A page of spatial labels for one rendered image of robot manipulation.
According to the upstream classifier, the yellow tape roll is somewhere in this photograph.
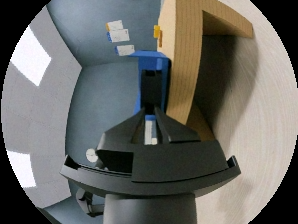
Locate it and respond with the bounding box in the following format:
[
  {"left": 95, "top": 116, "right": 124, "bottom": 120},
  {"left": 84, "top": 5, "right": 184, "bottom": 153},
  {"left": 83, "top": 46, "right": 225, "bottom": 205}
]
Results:
[{"left": 154, "top": 26, "right": 160, "bottom": 37}]

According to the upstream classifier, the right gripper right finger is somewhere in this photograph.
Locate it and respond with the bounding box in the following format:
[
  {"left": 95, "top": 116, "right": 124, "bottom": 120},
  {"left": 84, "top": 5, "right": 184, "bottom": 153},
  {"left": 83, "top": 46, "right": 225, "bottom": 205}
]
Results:
[{"left": 156, "top": 107, "right": 201, "bottom": 144}]

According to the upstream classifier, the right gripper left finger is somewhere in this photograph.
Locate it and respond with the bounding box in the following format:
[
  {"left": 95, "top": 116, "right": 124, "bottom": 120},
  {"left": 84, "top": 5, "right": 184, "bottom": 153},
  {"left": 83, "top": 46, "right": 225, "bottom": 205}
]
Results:
[{"left": 100, "top": 107, "right": 146, "bottom": 144}]

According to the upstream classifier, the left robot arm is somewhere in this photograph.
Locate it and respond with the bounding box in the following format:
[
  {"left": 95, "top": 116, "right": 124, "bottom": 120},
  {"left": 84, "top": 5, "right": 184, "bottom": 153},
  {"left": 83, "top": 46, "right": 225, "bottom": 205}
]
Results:
[{"left": 76, "top": 157, "right": 106, "bottom": 217}]

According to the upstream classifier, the blue open tray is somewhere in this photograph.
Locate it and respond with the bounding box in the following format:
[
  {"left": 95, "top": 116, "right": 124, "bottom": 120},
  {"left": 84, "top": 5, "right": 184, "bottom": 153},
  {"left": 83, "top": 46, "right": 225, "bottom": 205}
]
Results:
[{"left": 128, "top": 51, "right": 172, "bottom": 121}]

